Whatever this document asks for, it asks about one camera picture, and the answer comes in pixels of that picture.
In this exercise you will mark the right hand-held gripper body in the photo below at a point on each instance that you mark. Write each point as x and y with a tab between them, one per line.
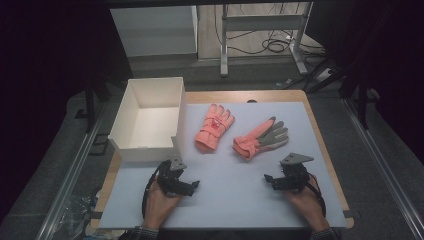
293	175

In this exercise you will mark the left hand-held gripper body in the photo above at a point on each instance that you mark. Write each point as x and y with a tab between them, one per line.
171	180

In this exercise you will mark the pink and grey glove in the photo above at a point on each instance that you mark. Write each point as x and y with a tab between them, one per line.
258	140

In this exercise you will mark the pink glove with red print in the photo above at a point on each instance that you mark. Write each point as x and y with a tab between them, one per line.
213	128

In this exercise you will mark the white box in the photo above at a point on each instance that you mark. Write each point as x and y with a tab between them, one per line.
151	125

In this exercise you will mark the person's left hand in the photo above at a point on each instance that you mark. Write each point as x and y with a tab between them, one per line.
160	206

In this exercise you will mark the person's right hand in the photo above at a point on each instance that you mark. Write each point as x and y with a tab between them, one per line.
308	206

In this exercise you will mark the light blue table mat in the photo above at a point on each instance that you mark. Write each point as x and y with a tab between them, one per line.
233	200

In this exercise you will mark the black tape strip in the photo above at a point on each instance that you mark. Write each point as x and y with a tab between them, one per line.
96	215
348	213

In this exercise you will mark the clear plastic bag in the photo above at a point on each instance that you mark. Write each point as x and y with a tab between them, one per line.
78	216

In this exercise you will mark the black metal stand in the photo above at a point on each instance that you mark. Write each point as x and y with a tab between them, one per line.
361	100
90	106

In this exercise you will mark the white power strip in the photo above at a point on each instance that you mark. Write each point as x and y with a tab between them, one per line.
324	75

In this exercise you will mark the white cabinet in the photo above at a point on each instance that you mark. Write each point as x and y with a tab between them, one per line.
156	31

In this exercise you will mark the aluminium rail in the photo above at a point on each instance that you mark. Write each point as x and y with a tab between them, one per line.
71	180
383	163

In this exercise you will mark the white metal desk frame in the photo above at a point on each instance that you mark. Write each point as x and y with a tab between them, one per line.
263	23

